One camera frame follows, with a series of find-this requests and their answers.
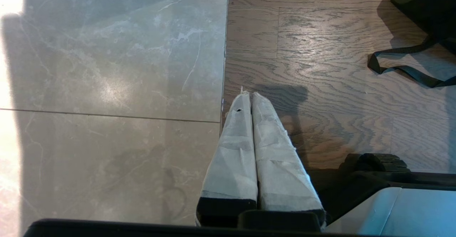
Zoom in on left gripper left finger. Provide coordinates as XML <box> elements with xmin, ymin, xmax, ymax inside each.
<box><xmin>195</xmin><ymin>91</ymin><xmax>258</xmax><ymax>227</ymax></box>

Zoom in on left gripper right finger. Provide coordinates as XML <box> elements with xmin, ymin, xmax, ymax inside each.
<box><xmin>252</xmin><ymin>92</ymin><xmax>327</xmax><ymax>230</ymax></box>

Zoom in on black bag strap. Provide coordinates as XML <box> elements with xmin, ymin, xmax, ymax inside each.
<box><xmin>367</xmin><ymin>34</ymin><xmax>456</xmax><ymax>88</ymax></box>

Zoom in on black bag with strap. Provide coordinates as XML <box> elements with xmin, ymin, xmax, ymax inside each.
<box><xmin>390</xmin><ymin>0</ymin><xmax>456</xmax><ymax>54</ymax></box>

